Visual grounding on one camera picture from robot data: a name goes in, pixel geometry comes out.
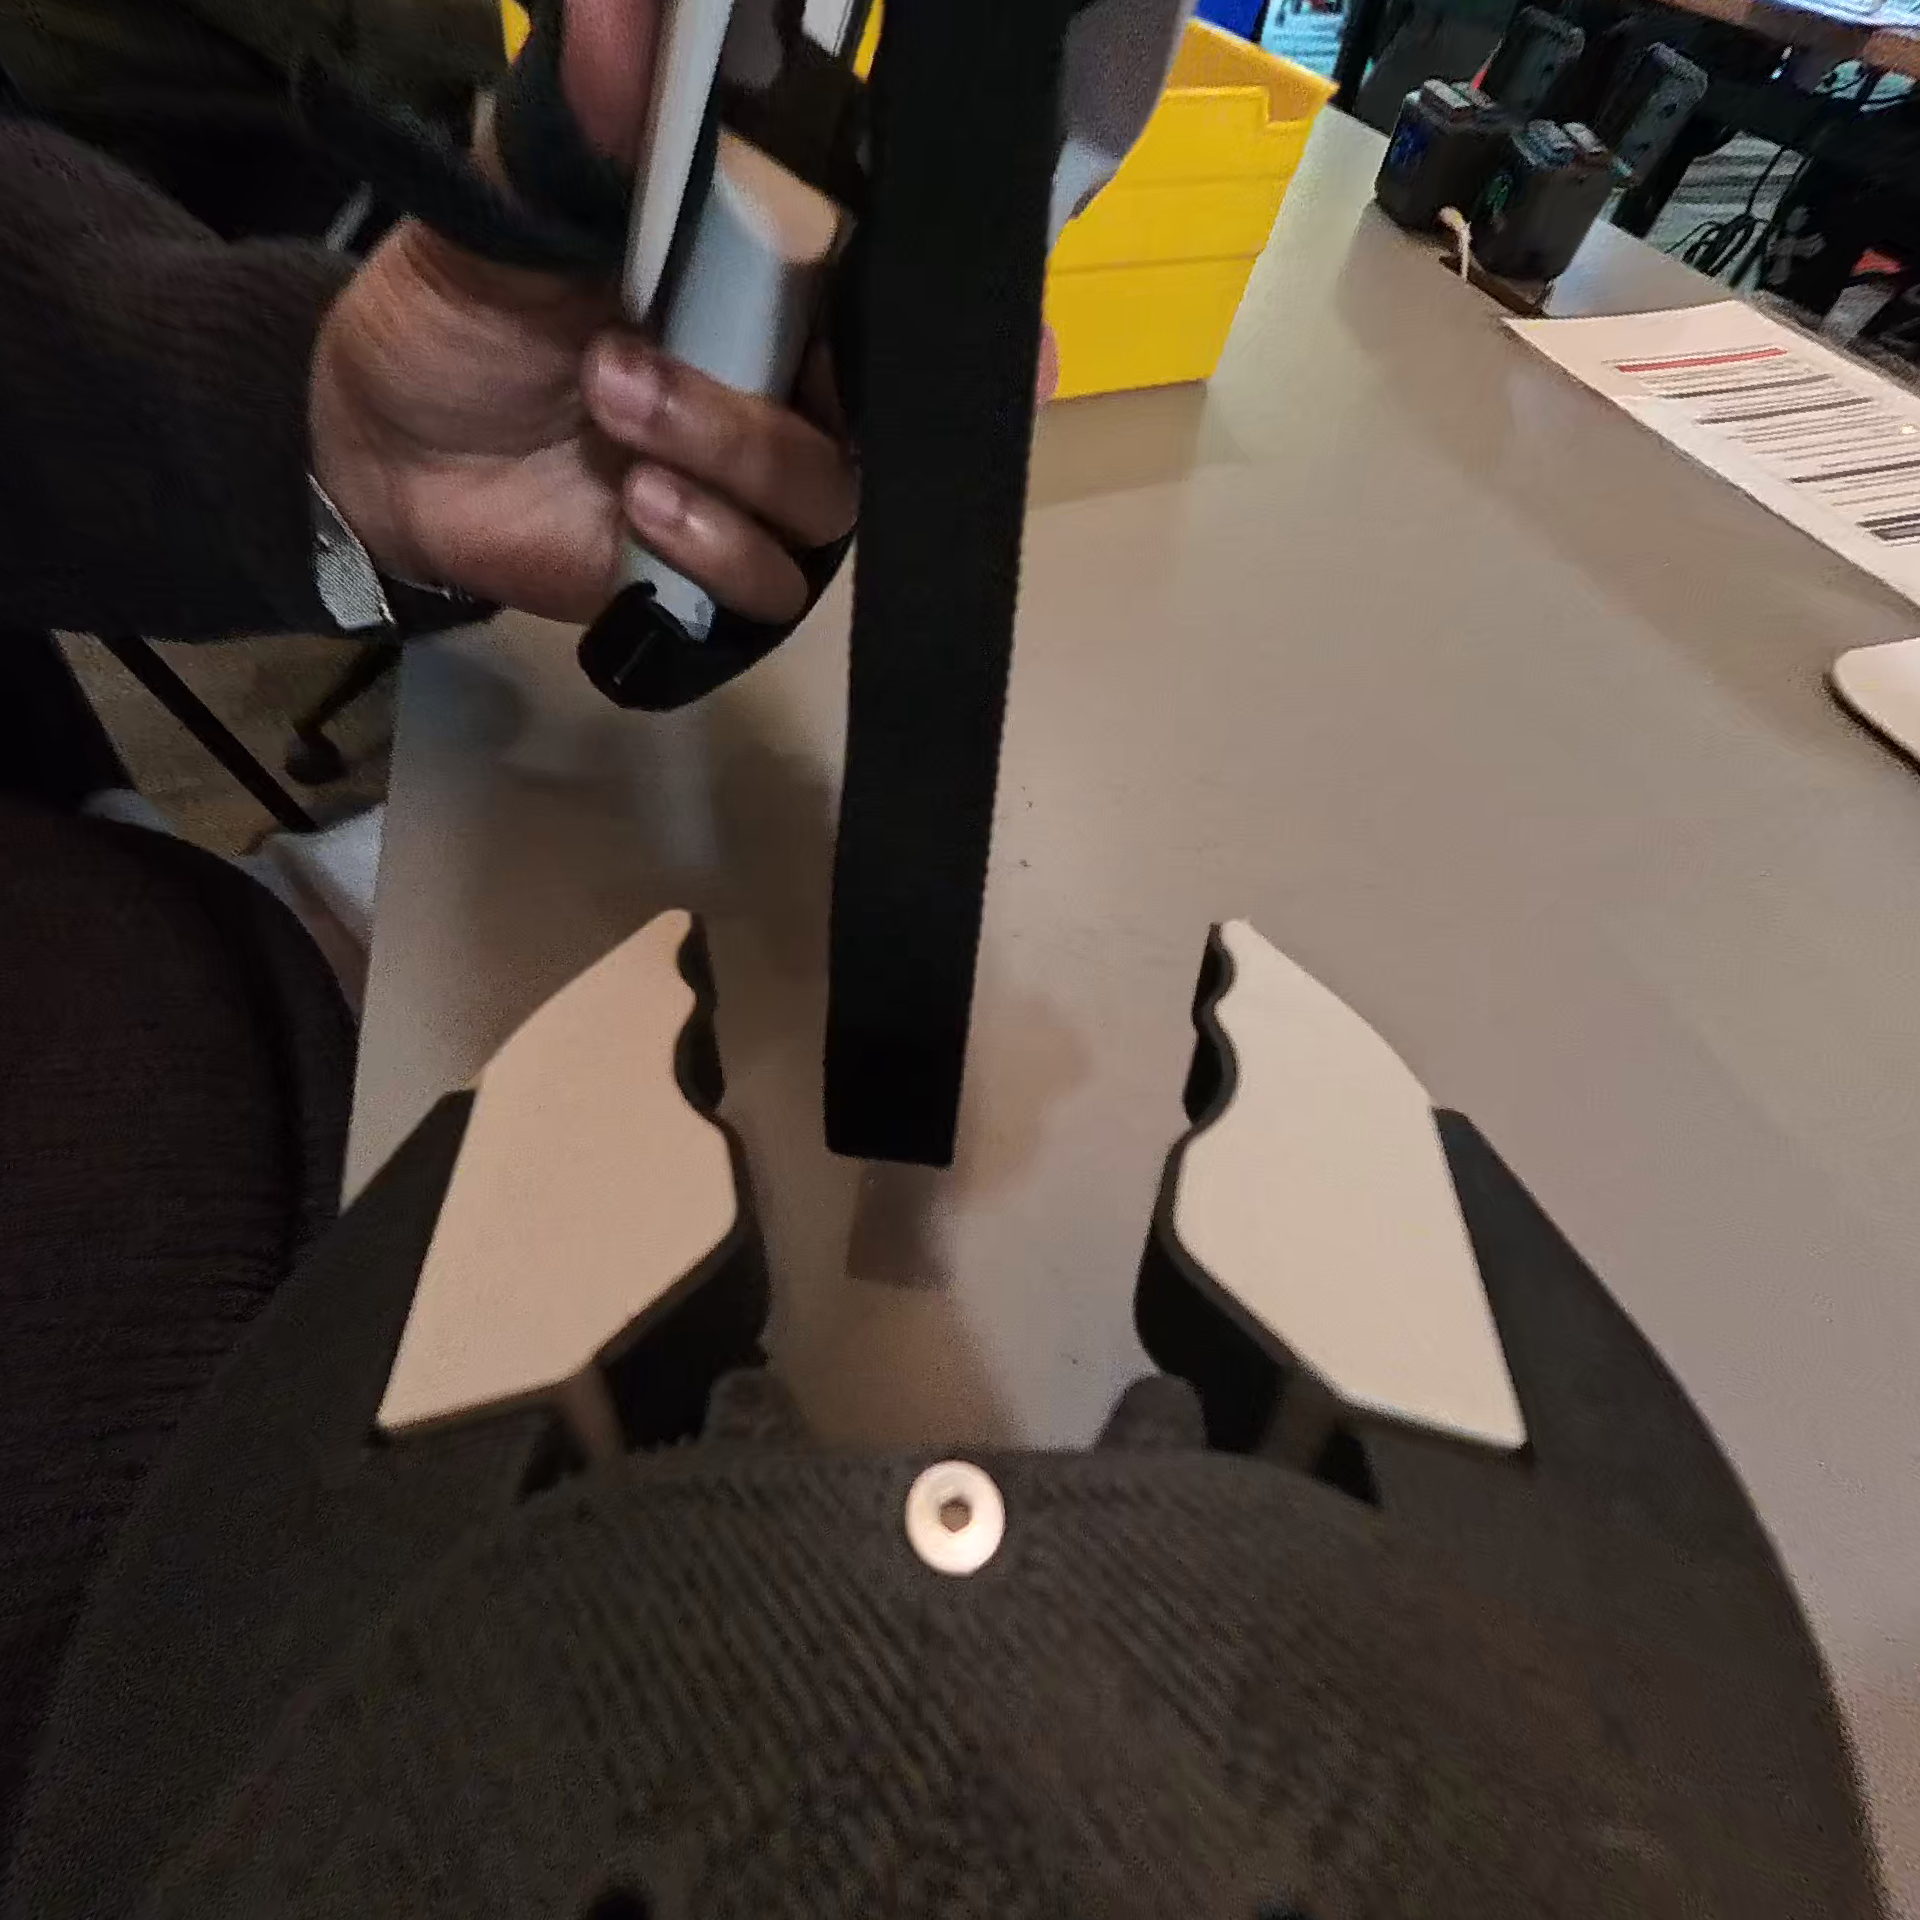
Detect white tablet stand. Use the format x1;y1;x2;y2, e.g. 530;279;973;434
1826;635;1920;811

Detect yellow plastic bins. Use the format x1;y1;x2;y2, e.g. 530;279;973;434
502;0;1339;404

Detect black webbing strap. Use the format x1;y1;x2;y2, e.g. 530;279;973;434
822;0;1055;1170

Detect small brown tag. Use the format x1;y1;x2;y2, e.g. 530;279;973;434
1436;206;1549;314

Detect printed paper sheet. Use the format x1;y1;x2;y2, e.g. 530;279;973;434
1503;300;1920;610

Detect person's left forearm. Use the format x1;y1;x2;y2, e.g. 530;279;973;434
0;112;399;648

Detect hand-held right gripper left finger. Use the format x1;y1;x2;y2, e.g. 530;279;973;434
371;905;773;1469

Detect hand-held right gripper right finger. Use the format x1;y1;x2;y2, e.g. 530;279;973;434
1131;917;1532;1469

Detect black battery charger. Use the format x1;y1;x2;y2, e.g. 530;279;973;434
1589;44;1711;233
1374;82;1520;229
1475;5;1589;129
1475;119;1637;288

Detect person's left hand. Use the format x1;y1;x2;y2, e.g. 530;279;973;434
305;0;864;629

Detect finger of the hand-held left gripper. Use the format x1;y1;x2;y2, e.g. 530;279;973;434
1049;0;1202;227

